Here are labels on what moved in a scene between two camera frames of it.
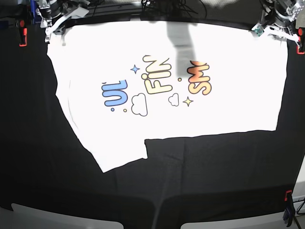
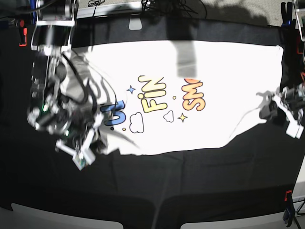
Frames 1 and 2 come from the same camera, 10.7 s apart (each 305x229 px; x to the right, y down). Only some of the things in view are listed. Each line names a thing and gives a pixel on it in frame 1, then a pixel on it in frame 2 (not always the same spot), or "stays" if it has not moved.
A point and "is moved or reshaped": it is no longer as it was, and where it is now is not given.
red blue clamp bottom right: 289,212 stays
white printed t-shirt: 121,83 is moved or reshaped
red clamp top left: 23,32 stays
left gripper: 54,25 to 89,143
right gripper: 278,32 to 292,99
